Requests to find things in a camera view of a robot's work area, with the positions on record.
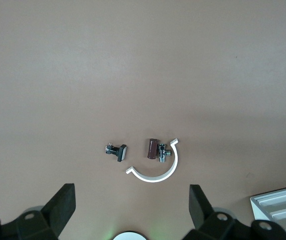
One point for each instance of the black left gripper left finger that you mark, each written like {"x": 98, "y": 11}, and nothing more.
{"x": 60, "y": 207}

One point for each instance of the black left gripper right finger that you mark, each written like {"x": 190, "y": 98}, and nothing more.
{"x": 200, "y": 207}

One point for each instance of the white drawer cabinet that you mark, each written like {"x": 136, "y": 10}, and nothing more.
{"x": 255, "y": 203}

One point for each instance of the white semicircular pipe clamp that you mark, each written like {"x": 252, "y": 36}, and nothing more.
{"x": 175, "y": 160}

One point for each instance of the chrome valve fitting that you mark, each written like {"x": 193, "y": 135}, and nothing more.
{"x": 162, "y": 153}

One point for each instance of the brown cylindrical part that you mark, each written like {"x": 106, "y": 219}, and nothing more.
{"x": 152, "y": 149}

